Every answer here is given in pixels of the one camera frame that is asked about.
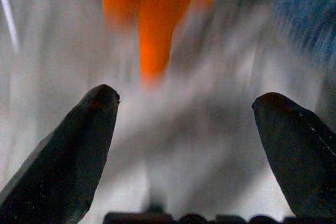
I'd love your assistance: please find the blue cloth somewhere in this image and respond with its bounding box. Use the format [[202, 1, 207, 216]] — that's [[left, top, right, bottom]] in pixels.
[[272, 0, 336, 62]]

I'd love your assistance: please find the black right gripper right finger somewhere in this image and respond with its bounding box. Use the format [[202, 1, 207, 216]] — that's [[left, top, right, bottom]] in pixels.
[[251, 92, 336, 219]]

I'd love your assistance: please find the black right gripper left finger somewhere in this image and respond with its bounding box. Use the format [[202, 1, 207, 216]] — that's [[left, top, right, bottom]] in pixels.
[[0, 84, 121, 224]]

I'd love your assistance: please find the orange cloth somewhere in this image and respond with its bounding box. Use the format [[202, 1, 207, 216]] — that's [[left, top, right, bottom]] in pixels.
[[101, 0, 224, 84]]

